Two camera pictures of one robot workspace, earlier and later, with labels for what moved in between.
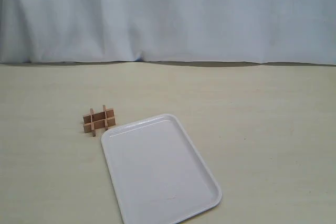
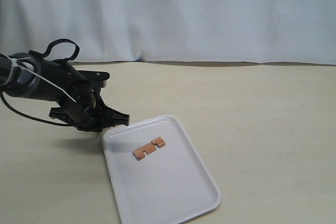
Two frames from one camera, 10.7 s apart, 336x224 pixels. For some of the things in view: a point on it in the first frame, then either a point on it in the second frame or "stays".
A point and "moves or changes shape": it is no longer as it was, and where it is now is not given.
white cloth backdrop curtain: (269, 18) stays
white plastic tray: (157, 176) stays
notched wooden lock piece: (92, 123) moves or changes shape
